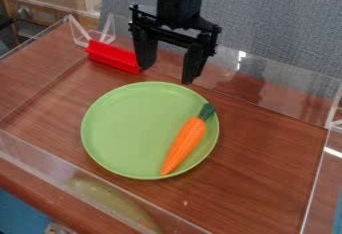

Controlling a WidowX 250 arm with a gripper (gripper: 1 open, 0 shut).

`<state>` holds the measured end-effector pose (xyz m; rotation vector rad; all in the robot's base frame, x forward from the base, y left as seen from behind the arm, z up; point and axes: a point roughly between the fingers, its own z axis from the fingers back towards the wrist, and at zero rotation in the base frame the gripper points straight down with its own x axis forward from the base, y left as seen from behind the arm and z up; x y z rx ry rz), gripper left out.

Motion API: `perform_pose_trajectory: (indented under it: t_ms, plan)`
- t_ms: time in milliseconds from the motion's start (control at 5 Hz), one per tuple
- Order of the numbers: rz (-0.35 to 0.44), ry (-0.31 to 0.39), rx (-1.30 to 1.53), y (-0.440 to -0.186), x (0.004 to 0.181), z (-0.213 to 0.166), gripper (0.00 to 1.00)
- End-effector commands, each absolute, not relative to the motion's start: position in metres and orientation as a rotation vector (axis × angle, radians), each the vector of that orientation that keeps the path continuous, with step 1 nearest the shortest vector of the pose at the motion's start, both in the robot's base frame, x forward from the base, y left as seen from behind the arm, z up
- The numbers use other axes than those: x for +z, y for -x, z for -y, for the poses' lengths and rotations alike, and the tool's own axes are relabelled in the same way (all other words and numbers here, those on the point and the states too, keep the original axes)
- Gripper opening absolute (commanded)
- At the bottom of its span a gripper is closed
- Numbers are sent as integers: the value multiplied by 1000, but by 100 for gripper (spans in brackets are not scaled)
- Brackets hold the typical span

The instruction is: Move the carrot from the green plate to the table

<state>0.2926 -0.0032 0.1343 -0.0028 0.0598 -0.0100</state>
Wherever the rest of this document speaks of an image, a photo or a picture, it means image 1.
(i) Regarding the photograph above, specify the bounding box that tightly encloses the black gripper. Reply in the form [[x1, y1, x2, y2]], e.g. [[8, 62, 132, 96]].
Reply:
[[128, 3, 222, 84]]

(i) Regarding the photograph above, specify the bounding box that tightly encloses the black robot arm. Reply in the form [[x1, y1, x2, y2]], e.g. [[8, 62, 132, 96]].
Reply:
[[128, 0, 222, 84]]

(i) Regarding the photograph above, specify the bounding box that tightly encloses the green round plate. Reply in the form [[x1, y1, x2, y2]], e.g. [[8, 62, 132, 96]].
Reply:
[[80, 81, 219, 180]]

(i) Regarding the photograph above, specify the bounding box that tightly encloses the orange toy carrot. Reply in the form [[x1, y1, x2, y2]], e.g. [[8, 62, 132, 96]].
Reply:
[[160, 103, 215, 176]]

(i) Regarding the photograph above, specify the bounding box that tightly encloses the red plastic block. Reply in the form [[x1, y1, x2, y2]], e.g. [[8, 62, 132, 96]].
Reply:
[[86, 40, 140, 74]]

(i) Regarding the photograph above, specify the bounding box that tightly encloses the clear acrylic triangular bracket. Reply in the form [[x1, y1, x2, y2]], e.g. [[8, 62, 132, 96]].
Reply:
[[64, 14, 116, 48]]

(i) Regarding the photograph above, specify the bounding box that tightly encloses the clear acrylic enclosure wall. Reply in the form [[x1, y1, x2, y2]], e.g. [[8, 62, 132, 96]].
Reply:
[[0, 21, 342, 234]]

